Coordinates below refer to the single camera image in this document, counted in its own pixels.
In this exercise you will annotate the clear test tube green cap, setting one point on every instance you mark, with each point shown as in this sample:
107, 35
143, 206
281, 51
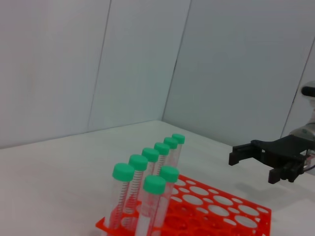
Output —
138, 162
123, 172
150, 154
170, 142
161, 148
169, 173
178, 138
154, 184

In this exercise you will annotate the orange plastic test tube rack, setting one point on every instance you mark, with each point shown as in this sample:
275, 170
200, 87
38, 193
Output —
209, 211

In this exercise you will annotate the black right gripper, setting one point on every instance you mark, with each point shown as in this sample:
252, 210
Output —
285, 150

